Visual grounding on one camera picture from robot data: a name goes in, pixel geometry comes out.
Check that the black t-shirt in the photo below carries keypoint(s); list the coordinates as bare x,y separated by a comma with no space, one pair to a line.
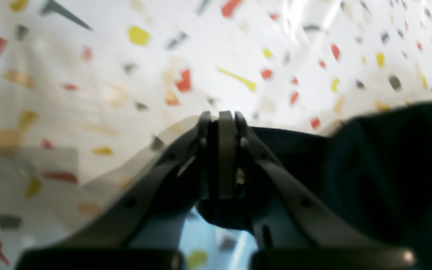
375,174

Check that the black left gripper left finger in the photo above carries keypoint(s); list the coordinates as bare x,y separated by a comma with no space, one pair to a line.
142,229

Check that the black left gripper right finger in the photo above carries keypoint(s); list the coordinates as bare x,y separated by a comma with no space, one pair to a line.
294,230

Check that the terrazzo patterned tablecloth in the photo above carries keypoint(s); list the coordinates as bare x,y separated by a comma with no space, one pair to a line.
91,91

